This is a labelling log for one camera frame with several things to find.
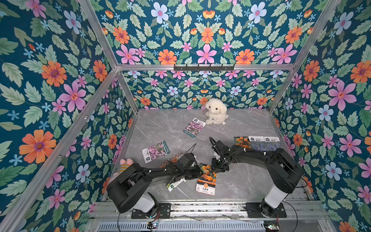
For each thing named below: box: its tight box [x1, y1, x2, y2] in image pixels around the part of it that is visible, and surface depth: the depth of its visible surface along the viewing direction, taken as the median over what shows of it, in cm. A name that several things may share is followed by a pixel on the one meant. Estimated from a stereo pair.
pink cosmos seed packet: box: [182, 116, 207, 138], surface depth 110 cm
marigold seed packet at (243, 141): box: [233, 136, 252, 149], surface depth 103 cm
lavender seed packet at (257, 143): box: [248, 136, 266, 153], surface depth 103 cm
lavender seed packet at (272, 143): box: [263, 136, 283, 152], surface depth 103 cm
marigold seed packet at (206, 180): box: [195, 163, 217, 196], surface depth 85 cm
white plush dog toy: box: [204, 98, 229, 125], surface depth 101 cm
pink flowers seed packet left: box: [142, 140, 171, 164], surface depth 97 cm
